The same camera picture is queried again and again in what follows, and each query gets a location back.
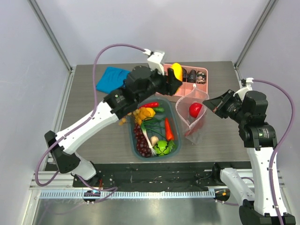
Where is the yellow toy mango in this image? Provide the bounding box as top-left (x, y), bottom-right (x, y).
top-left (171, 63), bottom-right (183, 82)

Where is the floral rolled sock right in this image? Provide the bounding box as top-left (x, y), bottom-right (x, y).
top-left (196, 71), bottom-right (207, 84)

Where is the dark rolled sock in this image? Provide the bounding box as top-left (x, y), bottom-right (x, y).
top-left (187, 69), bottom-right (197, 83)
top-left (182, 68), bottom-right (187, 82)

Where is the red toy chili pepper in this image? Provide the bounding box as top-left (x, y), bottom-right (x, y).
top-left (140, 102), bottom-right (159, 108)

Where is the brown longan bunch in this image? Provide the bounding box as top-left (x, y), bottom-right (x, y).
top-left (119, 112), bottom-right (136, 126)

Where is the purple grape bunch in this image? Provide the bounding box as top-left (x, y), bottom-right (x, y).
top-left (133, 124), bottom-right (152, 158)

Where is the dark rolled sock middle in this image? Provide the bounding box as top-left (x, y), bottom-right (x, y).
top-left (187, 69), bottom-right (197, 83)

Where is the dark rolled sock left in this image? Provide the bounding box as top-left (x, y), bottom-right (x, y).
top-left (182, 68), bottom-right (187, 82)

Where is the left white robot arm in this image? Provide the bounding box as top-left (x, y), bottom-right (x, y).
top-left (45, 66), bottom-right (182, 187)

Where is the green toy melon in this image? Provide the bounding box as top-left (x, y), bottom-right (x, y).
top-left (153, 140), bottom-right (171, 156)

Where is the teal plastic basket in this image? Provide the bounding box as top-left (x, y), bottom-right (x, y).
top-left (128, 97), bottom-right (181, 161)

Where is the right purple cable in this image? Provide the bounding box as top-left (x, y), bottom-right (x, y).
top-left (214, 79), bottom-right (295, 225)

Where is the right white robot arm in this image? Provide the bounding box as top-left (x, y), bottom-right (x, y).
top-left (203, 90), bottom-right (296, 225)

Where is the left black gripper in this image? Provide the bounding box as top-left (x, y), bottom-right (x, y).
top-left (136, 65), bottom-right (182, 104)

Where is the red toy lobster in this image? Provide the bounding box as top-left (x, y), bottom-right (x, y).
top-left (184, 118), bottom-right (205, 137)

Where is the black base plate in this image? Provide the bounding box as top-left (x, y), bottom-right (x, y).
top-left (72, 161), bottom-right (240, 192)

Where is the red toy apple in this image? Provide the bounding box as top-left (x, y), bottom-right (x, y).
top-left (189, 102), bottom-right (203, 118)

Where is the purple cable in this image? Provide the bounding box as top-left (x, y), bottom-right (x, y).
top-left (214, 79), bottom-right (295, 225)
top-left (34, 43), bottom-right (147, 203)

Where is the green toy cucumber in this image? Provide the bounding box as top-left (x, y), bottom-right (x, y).
top-left (153, 107), bottom-right (165, 113)

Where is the clear zip top bag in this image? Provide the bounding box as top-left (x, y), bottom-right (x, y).
top-left (175, 83), bottom-right (209, 144)

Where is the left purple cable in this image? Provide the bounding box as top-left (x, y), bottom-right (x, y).
top-left (34, 43), bottom-right (147, 203)

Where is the orange toy carrot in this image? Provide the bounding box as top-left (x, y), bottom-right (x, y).
top-left (165, 118), bottom-right (174, 141)

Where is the white slotted cable duct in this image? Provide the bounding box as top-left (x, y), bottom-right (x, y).
top-left (39, 189), bottom-right (215, 199)

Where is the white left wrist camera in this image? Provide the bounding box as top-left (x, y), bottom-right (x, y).
top-left (143, 49), bottom-right (165, 75)

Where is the orange toy fruit cluster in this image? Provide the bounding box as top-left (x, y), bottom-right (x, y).
top-left (134, 107), bottom-right (156, 125)

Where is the blue folded cloth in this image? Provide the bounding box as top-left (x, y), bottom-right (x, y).
top-left (96, 67), bottom-right (130, 94)

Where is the white toy garlic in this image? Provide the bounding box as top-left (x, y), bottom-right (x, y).
top-left (150, 136), bottom-right (159, 146)

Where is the toy green onion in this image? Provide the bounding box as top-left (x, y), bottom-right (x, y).
top-left (140, 118), bottom-right (165, 156)

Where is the pink divided organizer box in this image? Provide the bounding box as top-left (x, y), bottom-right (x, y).
top-left (155, 65), bottom-right (208, 102)

